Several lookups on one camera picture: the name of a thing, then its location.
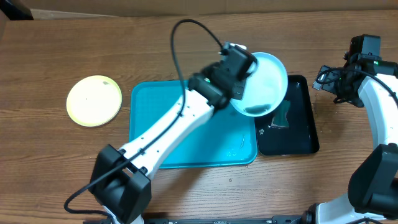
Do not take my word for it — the light blue plate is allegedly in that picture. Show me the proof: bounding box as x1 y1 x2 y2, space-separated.
230 52 288 117

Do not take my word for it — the green sponge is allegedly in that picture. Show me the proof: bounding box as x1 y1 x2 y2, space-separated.
271 100 290 129

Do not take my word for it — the yellow-green plate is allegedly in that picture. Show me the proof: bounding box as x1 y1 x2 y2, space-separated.
66 75 123 127

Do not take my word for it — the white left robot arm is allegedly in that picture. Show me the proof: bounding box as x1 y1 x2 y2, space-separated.
88 62 257 223

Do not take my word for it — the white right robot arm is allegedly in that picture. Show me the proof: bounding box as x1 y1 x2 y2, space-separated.
300 59 397 223

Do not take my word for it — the blue plastic tray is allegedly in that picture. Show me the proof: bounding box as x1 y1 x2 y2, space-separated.
129 80 257 169

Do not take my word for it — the black plastic tray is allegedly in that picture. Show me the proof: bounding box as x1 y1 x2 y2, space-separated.
254 75 320 156

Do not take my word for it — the brown cardboard backdrop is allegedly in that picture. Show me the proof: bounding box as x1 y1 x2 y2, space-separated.
22 0 397 16

